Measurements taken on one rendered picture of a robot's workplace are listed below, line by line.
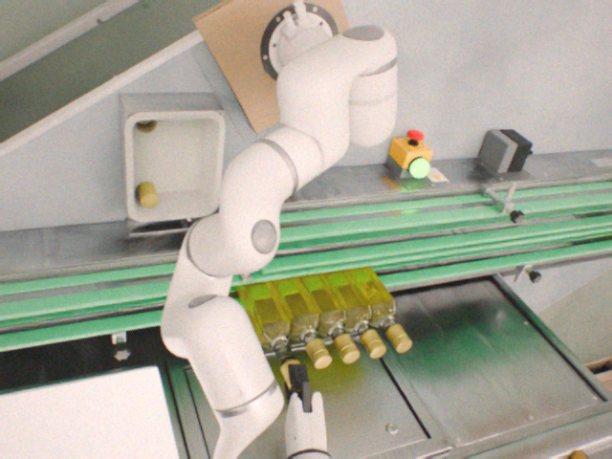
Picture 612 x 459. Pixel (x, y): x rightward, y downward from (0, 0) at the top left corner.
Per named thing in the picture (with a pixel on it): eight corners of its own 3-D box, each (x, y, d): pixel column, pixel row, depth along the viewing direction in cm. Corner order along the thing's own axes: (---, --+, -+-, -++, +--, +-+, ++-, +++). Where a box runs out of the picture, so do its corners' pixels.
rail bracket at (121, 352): (103, 325, 113) (112, 377, 103) (101, 301, 109) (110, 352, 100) (124, 322, 115) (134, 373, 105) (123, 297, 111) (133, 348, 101)
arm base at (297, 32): (253, 13, 97) (284, 44, 86) (317, -16, 98) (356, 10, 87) (279, 89, 108) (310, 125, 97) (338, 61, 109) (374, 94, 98)
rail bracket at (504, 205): (474, 192, 132) (511, 225, 122) (485, 164, 127) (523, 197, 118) (488, 190, 133) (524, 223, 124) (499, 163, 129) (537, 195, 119)
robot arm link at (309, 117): (256, 180, 80) (236, 76, 70) (360, 110, 93) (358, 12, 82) (304, 205, 75) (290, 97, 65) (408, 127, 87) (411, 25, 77)
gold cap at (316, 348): (303, 353, 103) (313, 371, 100) (306, 339, 101) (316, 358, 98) (320, 349, 104) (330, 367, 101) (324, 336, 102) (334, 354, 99)
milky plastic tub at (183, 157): (121, 199, 111) (128, 224, 105) (118, 93, 98) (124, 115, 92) (207, 192, 118) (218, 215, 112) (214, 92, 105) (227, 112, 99)
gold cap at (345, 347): (331, 347, 105) (340, 365, 102) (335, 335, 103) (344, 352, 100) (348, 344, 107) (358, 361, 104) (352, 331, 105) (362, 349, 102)
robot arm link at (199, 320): (333, 344, 72) (275, 338, 84) (269, 192, 69) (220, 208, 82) (229, 416, 63) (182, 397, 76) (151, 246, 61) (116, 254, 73)
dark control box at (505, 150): (476, 157, 143) (496, 173, 137) (487, 128, 139) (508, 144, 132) (501, 155, 146) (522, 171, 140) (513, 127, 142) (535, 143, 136)
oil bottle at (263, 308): (230, 280, 118) (263, 356, 103) (232, 259, 115) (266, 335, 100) (256, 276, 120) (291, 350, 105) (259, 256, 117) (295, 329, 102)
